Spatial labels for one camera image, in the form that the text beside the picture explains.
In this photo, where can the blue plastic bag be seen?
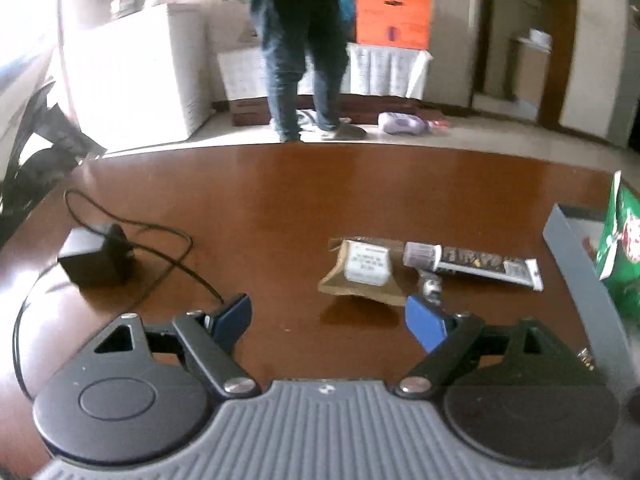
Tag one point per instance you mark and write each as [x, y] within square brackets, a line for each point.
[347, 11]

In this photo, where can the person in red jacket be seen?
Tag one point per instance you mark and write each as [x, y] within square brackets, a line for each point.
[289, 30]

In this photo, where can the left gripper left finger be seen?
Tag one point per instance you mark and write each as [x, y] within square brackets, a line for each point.
[208, 341]

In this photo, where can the green pea snack bag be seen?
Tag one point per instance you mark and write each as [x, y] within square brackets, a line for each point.
[618, 254]

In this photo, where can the black power adapter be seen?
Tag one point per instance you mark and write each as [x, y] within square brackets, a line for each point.
[97, 256]

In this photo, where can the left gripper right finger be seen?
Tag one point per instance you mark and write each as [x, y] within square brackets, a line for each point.
[450, 342]

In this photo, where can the brown kraft snack pouch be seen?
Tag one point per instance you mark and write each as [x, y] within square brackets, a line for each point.
[370, 268]

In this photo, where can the orange cardboard box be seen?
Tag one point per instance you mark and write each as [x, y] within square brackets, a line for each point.
[394, 23]

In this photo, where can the wooden kitchen cabinet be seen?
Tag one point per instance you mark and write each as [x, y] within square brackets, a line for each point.
[529, 71]

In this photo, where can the long dark snack bar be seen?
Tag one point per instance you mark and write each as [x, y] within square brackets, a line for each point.
[438, 258]

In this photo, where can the purple white detergent bottle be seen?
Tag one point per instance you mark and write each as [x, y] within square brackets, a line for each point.
[411, 125]

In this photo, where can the white cloth covered cabinet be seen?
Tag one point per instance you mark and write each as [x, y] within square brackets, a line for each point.
[367, 80]

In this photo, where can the grey shallow cardboard box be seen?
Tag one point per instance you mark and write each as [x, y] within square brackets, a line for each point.
[566, 230]

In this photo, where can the black office chair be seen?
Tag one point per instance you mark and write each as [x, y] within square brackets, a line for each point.
[26, 184]

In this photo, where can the white chest freezer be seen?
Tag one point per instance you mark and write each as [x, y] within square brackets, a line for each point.
[142, 80]

